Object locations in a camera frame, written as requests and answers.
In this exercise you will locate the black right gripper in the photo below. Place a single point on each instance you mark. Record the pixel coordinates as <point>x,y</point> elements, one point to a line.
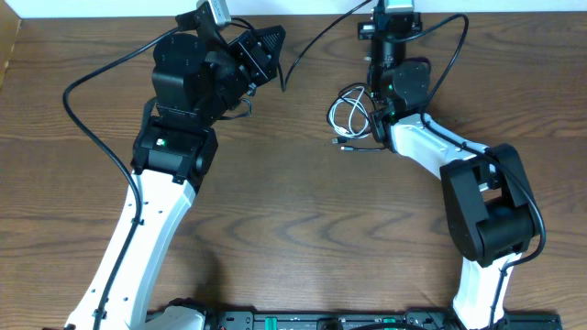
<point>366,31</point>

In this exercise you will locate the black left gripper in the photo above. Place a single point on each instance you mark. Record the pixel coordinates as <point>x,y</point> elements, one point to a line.
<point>249,53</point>

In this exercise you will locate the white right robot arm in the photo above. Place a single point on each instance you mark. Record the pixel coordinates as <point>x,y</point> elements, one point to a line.
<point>493,218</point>

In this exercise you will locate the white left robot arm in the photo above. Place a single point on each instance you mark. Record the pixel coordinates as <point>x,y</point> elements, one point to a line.
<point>199,79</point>

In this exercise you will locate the brown cardboard side panel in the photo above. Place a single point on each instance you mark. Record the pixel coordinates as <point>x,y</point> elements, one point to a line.
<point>10,26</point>

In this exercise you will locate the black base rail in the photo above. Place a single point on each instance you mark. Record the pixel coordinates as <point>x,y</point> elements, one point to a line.
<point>247,318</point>

